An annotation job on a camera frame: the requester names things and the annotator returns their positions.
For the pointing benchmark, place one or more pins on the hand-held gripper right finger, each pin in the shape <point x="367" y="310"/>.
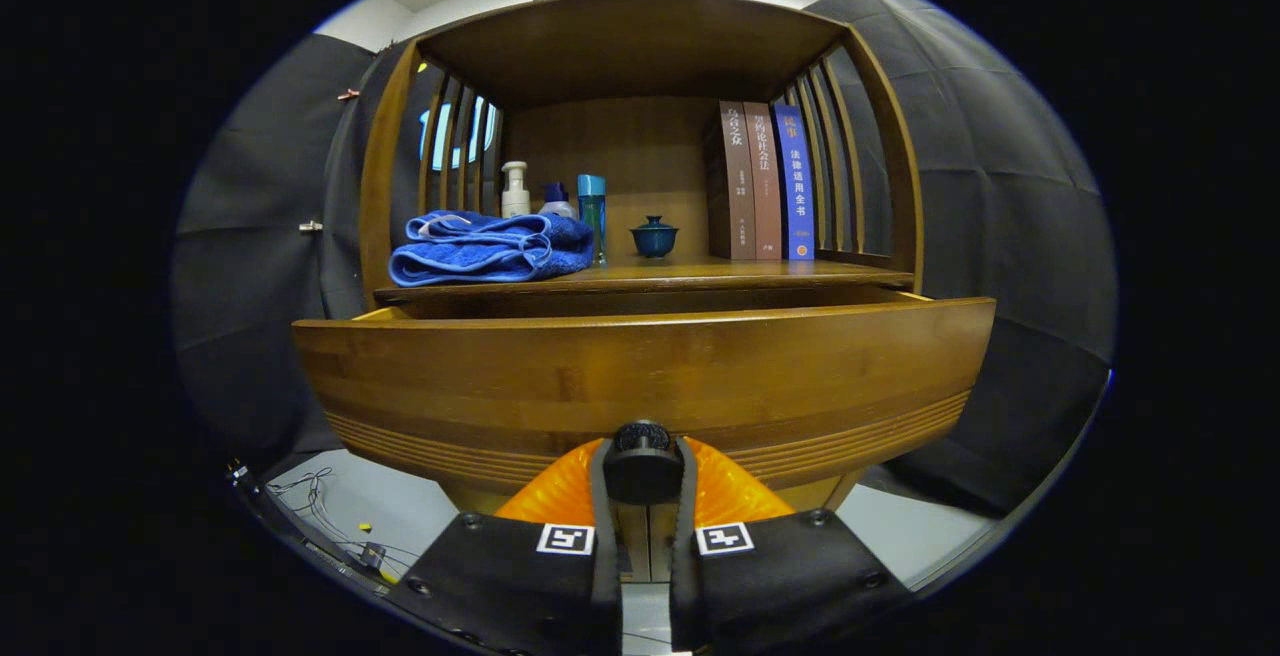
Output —
<point x="683" y="576"/>

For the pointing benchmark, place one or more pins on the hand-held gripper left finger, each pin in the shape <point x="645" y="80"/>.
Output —
<point x="605" y="556"/>

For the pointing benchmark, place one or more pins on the wooden countertop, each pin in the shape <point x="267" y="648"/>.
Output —
<point x="690" y="273"/>

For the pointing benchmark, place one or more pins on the wooden cabinet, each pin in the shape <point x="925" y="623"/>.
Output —
<point x="630" y="46"/>

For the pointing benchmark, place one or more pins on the blue lidded teacup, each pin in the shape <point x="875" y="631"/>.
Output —
<point x="654" y="239"/>

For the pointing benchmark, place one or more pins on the blue folded towel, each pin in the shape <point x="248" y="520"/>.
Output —
<point x="480" y="251"/>

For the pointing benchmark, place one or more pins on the clear bottle with blue cap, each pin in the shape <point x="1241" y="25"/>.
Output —
<point x="592" y="216"/>

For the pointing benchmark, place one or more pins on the white bottle with blue cap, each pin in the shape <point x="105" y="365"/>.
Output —
<point x="557" y="206"/>

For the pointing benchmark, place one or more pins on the white pump bottle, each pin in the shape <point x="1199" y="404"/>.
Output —
<point x="515" y="198"/>

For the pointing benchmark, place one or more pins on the reddish brown book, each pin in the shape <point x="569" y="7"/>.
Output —
<point x="765" y="196"/>

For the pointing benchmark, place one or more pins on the dark brown book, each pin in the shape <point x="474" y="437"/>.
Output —
<point x="738" y="186"/>

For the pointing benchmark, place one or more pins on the blue book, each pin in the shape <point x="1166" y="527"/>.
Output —
<point x="797" y="196"/>

